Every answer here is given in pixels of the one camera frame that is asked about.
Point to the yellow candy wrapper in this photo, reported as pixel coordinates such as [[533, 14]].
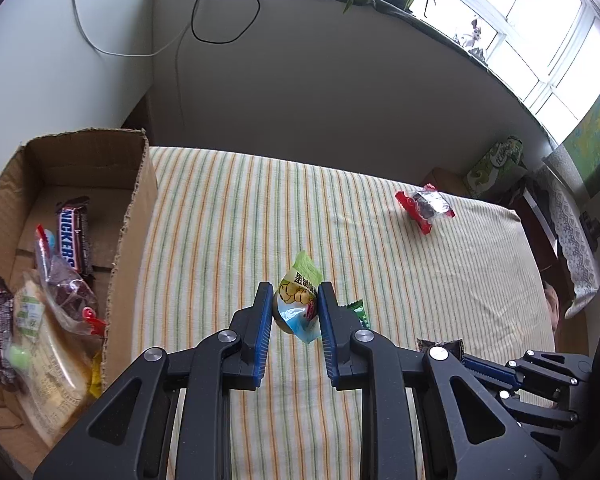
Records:
[[95, 389]]

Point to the green blue nut snack packet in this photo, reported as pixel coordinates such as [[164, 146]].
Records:
[[295, 299]]

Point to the lace cloth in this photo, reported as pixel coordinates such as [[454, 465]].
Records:
[[582, 266]]

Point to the striped tablecloth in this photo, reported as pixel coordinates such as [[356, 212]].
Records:
[[223, 223]]

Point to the small figurine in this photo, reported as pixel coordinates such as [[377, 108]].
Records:
[[471, 41]]

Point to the black candy wrapper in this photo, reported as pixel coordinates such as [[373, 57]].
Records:
[[452, 348]]

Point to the bread in clear bag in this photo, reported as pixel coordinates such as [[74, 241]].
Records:
[[54, 373]]

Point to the snickers bar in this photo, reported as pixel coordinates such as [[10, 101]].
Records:
[[8, 375], [72, 239]]

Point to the clear bag red seal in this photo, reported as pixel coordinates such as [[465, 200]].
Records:
[[73, 302]]

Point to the dark green candy wrapper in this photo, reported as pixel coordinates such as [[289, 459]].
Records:
[[357, 307]]

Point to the Snickers bar upper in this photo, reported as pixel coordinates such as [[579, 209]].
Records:
[[72, 239]]

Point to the Snickers bar lower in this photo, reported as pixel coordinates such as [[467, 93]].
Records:
[[8, 375]]

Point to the green printed box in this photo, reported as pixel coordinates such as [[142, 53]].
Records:
[[497, 170]]

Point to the brown cardboard box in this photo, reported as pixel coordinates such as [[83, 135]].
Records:
[[446, 181]]

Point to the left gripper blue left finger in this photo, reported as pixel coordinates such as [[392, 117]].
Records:
[[246, 366]]

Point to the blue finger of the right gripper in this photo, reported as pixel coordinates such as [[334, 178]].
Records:
[[487, 370]]

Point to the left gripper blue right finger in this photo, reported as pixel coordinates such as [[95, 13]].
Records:
[[349, 349]]

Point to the red-ended clear snack bag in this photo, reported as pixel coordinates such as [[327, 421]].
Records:
[[425, 206]]

